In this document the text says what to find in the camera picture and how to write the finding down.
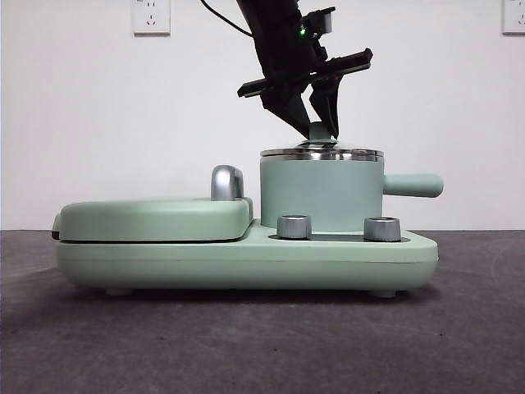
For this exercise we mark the white wall socket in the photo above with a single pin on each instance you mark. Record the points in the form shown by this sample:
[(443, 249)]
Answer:
[(514, 16), (151, 16)]

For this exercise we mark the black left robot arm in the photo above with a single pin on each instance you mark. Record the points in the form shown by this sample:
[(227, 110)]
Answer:
[(275, 37)]

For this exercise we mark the mint green breakfast maker base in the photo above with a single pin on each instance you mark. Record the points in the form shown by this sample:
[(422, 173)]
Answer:
[(246, 262)]

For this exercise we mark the silver control knob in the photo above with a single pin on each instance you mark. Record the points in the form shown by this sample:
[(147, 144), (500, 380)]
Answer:
[(382, 229), (294, 226)]

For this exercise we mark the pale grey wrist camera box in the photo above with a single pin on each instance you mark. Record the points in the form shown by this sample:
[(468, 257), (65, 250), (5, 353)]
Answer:
[(322, 20)]

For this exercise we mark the mint green hinged griddle cover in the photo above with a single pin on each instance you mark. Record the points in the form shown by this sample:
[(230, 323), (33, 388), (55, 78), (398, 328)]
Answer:
[(152, 217)]

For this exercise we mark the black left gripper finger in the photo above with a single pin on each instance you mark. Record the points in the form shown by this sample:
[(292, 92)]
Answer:
[(326, 106), (287, 106)]

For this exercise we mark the glass pot lid green knob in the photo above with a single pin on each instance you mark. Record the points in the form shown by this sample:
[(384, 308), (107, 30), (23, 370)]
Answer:
[(361, 152)]

